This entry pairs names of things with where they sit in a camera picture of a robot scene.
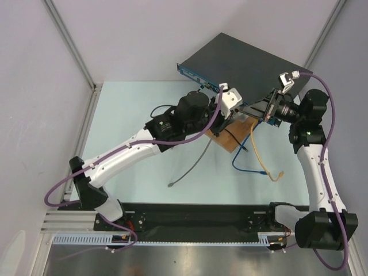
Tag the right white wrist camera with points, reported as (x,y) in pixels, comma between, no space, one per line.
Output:
(287,80)

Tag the left aluminium frame post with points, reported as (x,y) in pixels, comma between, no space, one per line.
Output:
(94,88)

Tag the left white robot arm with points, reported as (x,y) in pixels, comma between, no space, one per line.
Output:
(194,114)

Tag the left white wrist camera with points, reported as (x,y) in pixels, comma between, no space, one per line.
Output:
(231,99)

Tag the dark network switch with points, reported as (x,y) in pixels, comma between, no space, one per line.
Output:
(253,72)

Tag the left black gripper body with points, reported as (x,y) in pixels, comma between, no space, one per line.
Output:
(220,122)

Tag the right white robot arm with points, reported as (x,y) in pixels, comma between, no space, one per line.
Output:
(327,225)

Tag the wooden board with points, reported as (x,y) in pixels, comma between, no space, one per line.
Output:
(233,135)

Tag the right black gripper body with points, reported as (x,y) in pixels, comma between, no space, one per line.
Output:
(270,104)

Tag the aluminium frame rail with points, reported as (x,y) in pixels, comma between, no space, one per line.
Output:
(75,227)

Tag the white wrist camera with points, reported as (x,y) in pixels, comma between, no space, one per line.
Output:
(287,80)
(231,99)

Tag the aluminium frame post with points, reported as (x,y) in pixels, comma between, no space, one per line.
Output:
(94,88)
(328,26)

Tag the right aluminium frame post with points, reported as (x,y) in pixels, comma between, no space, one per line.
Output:
(328,26)

